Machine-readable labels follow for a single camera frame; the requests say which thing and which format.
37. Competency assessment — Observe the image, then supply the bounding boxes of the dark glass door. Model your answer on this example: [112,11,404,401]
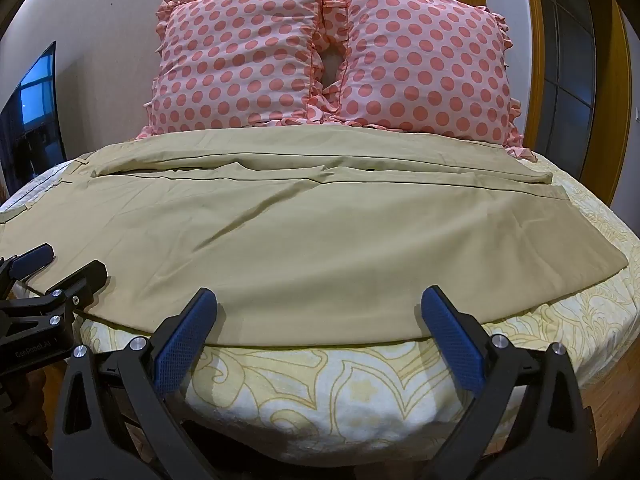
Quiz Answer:
[537,0,607,128]

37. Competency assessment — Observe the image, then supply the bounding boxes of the pink polka dot pillow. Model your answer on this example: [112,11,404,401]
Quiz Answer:
[137,0,347,139]
[320,0,539,162]

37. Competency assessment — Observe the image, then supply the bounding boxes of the khaki pants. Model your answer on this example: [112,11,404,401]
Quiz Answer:
[0,127,630,349]

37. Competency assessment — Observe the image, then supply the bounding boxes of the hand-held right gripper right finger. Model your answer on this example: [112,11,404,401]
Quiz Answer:
[421,285,599,480]

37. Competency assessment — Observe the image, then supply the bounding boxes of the wooden framed glass door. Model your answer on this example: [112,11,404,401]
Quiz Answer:
[432,0,640,211]

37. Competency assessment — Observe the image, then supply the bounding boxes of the black flat screen television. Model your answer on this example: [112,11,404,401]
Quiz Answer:
[0,42,69,192]

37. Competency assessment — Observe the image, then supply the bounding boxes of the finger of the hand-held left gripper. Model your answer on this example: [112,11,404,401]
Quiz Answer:
[30,259,109,317]
[0,243,55,292]

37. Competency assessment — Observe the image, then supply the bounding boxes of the bed with yellow floral sheet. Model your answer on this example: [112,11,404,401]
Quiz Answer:
[0,152,640,467]

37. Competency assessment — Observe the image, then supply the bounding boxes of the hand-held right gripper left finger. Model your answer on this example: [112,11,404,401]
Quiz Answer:
[52,287,219,480]

